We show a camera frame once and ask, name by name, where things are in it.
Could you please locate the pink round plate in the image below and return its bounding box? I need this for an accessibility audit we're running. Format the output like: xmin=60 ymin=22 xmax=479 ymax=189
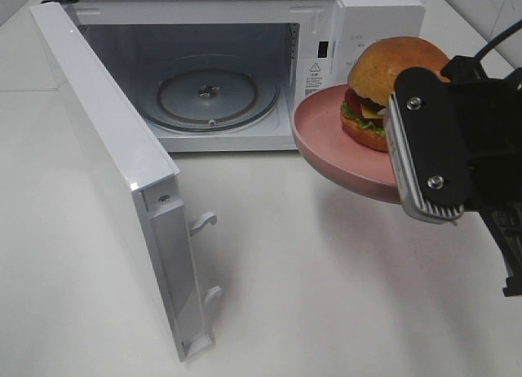
xmin=291 ymin=84 xmax=400 ymax=204

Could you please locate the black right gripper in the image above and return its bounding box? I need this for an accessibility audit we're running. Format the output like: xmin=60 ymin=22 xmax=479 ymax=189
xmin=440 ymin=55 xmax=521 ymax=297

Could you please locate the white microwave door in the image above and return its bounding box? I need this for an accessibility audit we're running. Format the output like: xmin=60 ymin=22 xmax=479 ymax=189
xmin=30 ymin=2 xmax=220 ymax=359

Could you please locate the white microwave oven body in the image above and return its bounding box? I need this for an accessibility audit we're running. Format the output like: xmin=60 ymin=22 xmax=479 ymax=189
xmin=39 ymin=0 xmax=424 ymax=156

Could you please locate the toy hamburger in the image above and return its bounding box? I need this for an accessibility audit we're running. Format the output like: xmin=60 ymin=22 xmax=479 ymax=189
xmin=340 ymin=37 xmax=449 ymax=153

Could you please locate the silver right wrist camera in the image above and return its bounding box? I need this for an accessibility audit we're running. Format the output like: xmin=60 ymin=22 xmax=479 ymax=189
xmin=384 ymin=67 xmax=472 ymax=224

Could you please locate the white warning label sticker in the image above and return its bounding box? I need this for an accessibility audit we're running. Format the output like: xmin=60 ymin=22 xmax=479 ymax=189
xmin=303 ymin=58 xmax=327 ymax=97

